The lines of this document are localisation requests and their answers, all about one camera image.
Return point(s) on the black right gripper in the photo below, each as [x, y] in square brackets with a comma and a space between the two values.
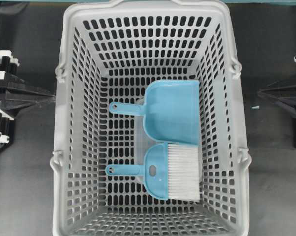
[281, 93]

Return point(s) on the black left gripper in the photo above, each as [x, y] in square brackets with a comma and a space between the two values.
[15, 93]

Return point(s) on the grey plastic shopping basket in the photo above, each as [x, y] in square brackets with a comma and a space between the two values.
[111, 52]

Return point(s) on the blue hand brush white bristles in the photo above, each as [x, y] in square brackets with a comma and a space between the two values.
[169, 171]

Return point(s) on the blue plastic dustpan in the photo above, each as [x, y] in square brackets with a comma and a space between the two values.
[170, 111]

